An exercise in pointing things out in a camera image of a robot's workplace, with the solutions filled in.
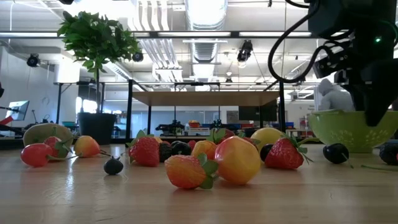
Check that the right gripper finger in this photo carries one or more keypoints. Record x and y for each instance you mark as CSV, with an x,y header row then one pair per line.
x,y
381,93
357,96

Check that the green plastic colander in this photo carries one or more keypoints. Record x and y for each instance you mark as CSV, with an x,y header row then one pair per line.
x,y
342,133

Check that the yellow lemon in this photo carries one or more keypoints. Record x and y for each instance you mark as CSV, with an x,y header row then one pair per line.
x,y
267,136

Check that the large yellow-red peach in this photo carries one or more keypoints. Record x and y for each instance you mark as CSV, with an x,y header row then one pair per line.
x,y
237,160

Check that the black tabletop robot arm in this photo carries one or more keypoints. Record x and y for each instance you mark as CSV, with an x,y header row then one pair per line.
x,y
169,127
217,124

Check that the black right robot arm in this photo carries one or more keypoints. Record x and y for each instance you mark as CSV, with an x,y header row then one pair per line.
x,y
342,15

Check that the thin green fruit stem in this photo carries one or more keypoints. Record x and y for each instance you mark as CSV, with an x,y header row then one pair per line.
x,y
379,168

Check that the red bowl of fruit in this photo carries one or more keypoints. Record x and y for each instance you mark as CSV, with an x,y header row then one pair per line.
x,y
194,124

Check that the small orange fruit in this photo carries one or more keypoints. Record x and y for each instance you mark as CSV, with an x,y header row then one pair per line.
x,y
158,140

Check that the person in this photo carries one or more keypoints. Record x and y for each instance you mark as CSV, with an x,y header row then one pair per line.
x,y
335,98

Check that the black flat screen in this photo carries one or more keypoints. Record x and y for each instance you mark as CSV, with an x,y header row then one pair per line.
x,y
258,113

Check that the wooden shelf riser black legs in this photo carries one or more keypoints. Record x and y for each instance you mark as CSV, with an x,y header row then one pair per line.
x,y
205,98

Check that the yellow-orange peach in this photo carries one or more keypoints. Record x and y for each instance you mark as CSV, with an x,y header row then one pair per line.
x,y
203,148

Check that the red raspberry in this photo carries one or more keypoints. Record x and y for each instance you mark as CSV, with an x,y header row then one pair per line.
x,y
192,144
165,142

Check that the orange strawberry green leaves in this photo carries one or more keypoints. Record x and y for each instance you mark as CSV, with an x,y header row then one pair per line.
x,y
185,171

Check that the dark blueberry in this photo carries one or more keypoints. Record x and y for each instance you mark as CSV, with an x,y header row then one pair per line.
x,y
113,166

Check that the green plant in black pot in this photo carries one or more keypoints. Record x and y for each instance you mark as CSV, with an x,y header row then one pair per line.
x,y
96,40

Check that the small peach with stem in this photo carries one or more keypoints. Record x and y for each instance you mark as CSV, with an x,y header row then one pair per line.
x,y
86,147

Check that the tilted computer monitor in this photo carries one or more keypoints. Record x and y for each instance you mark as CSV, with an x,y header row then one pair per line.
x,y
18,109

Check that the red slanted bar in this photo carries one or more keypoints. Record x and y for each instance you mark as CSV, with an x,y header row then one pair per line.
x,y
7,120

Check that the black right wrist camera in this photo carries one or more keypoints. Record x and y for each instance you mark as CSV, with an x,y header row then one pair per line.
x,y
332,62

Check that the silver ventilation duct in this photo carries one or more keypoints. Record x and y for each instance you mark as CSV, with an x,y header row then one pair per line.
x,y
205,46

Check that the black metal workstation frame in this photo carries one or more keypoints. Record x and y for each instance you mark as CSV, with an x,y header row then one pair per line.
x,y
59,102

